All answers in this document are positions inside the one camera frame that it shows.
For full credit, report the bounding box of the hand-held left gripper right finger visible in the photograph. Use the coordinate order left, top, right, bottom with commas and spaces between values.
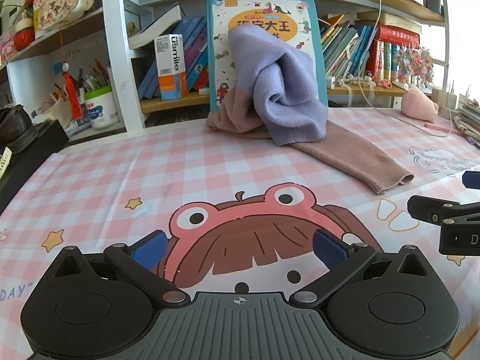
290, 229, 428, 307

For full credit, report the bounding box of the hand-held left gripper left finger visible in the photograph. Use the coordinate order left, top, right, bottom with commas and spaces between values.
52, 230, 190, 307

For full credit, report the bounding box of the purple and pink sweater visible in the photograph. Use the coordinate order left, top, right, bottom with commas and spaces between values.
205, 26, 415, 196

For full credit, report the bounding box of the stack of notebooks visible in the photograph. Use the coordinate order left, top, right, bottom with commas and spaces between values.
452, 97, 480, 145

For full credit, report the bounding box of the pink checked cartoon tablecloth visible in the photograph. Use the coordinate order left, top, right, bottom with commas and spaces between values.
0, 107, 480, 360

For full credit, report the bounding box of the wooden desk organiser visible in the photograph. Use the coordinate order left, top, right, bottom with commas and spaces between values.
431, 86, 458, 113

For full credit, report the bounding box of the pink plush toy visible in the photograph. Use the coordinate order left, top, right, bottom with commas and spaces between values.
401, 84, 439, 124

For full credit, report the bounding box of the colourful paper flower ornament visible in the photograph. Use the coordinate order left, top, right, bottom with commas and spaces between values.
394, 43, 436, 85

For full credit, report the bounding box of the black bag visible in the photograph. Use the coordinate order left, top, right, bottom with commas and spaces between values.
0, 120, 70, 214

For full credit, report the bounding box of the white canister with green rim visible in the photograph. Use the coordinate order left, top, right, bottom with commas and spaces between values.
83, 86, 120, 130

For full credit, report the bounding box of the cream cloth bag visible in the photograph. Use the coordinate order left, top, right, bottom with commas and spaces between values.
32, 97, 81, 128

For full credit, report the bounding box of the row of red books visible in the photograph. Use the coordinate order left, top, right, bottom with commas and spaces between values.
365, 22, 421, 83

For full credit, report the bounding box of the cream canvas shoe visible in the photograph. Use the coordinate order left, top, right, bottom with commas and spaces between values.
0, 147, 13, 184

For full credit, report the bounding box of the red tassel ornament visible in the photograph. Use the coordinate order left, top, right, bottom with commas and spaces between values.
60, 62, 84, 121

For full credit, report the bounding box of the row of slim picture books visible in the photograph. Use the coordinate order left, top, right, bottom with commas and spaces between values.
319, 15, 379, 79

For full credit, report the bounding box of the bunch of pens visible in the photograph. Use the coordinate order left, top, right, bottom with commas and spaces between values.
77, 58, 111, 92

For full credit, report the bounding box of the brown leather shoe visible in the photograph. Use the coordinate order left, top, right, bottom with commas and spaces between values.
0, 104, 38, 154

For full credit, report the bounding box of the wooden and white bookshelf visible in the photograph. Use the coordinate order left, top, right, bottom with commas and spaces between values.
0, 0, 451, 139

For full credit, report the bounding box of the white and orange carton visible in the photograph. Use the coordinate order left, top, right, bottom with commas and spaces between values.
155, 34, 189, 102

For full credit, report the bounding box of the row of blue books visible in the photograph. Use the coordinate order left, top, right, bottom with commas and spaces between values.
137, 15, 211, 100

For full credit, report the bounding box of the teal children's picture book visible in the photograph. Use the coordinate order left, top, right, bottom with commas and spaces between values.
206, 0, 328, 113

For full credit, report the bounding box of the decorated cat ornament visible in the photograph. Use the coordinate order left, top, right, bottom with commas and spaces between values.
33, 0, 96, 31

